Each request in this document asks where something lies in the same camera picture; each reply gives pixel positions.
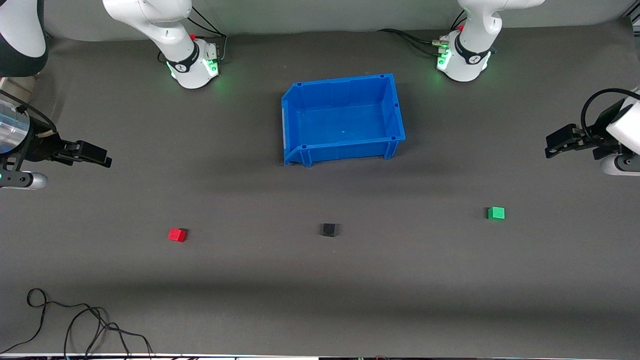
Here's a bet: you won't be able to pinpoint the beige plastic crate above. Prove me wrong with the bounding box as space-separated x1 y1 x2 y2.
0 75 38 108

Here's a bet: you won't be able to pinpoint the thin black loose cable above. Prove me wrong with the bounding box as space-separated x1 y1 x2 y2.
63 306 154 359
0 288 109 354

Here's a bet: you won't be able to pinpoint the black right arm hose cable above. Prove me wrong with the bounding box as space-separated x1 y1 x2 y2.
0 90 58 140

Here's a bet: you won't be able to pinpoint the blue plastic bin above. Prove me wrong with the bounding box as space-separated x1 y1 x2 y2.
281 73 407 168

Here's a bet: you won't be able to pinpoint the black left arm base cables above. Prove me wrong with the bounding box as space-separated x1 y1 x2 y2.
377 10 468 57

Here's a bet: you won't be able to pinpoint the black arm hose cable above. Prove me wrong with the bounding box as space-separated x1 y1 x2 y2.
580 88 640 143
0 90 58 140

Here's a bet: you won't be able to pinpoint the dark grey table mat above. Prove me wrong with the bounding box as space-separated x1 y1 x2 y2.
0 19 640 357

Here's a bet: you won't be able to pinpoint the black right arm base cables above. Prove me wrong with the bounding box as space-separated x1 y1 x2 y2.
157 5 229 65

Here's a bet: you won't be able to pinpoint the black left arm hose cable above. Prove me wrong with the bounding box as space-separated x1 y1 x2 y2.
580 88 640 143

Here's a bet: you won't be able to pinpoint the black arm base cables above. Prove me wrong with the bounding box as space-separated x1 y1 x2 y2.
157 5 229 65
377 10 468 57

